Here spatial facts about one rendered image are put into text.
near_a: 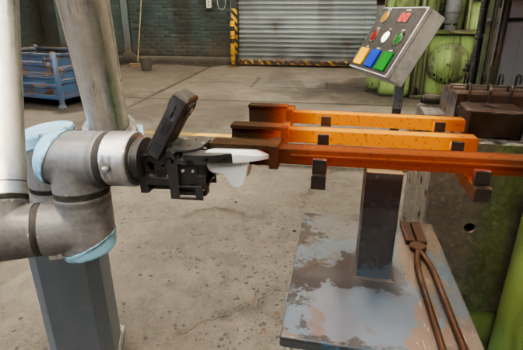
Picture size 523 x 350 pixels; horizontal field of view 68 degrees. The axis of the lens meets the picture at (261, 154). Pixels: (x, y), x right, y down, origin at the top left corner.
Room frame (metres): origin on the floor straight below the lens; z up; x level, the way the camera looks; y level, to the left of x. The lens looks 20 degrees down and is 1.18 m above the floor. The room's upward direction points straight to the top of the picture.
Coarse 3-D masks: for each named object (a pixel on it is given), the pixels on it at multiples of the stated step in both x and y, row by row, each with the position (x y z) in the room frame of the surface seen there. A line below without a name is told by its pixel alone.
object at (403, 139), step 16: (240, 128) 0.66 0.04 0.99; (256, 128) 0.65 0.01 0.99; (272, 128) 0.65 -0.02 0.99; (288, 128) 0.64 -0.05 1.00; (304, 128) 0.65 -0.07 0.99; (320, 128) 0.65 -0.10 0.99; (336, 128) 0.65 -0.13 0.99; (352, 128) 0.65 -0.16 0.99; (336, 144) 0.63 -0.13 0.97; (352, 144) 0.62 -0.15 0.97; (368, 144) 0.62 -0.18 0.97; (384, 144) 0.61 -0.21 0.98; (400, 144) 0.61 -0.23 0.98; (416, 144) 0.61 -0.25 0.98; (432, 144) 0.60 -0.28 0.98; (448, 144) 0.60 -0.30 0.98
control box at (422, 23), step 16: (416, 16) 1.49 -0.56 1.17; (432, 16) 1.46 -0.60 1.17; (384, 32) 1.64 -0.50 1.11; (400, 32) 1.52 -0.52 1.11; (416, 32) 1.45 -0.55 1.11; (432, 32) 1.46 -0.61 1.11; (384, 48) 1.56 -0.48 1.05; (400, 48) 1.45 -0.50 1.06; (416, 48) 1.45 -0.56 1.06; (352, 64) 1.74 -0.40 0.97; (400, 64) 1.44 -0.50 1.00; (384, 80) 1.52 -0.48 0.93; (400, 80) 1.44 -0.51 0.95
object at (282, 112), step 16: (256, 112) 0.79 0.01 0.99; (272, 112) 0.78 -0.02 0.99; (288, 112) 0.76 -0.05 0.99; (304, 112) 0.77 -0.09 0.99; (320, 112) 0.77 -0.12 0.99; (336, 112) 0.77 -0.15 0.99; (352, 112) 0.77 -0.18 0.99; (400, 128) 0.72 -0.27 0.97; (416, 128) 0.72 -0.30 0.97; (432, 128) 0.71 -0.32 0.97; (448, 128) 0.71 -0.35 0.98; (464, 128) 0.70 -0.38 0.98
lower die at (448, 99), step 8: (448, 88) 1.07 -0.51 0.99; (456, 88) 1.01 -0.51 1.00; (464, 88) 1.00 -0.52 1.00; (472, 88) 1.00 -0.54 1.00; (480, 88) 0.99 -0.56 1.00; (496, 88) 0.99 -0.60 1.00; (448, 96) 1.05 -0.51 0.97; (456, 96) 0.97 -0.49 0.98; (464, 96) 0.96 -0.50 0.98; (472, 96) 0.95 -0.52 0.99; (480, 96) 0.95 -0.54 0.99; (496, 96) 0.94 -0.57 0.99; (504, 96) 0.94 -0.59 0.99; (512, 96) 0.93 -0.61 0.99; (520, 96) 0.93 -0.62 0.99; (440, 104) 1.15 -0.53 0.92; (448, 104) 1.04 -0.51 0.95; (456, 104) 0.96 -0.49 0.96; (520, 104) 0.93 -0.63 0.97; (448, 112) 1.02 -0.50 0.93
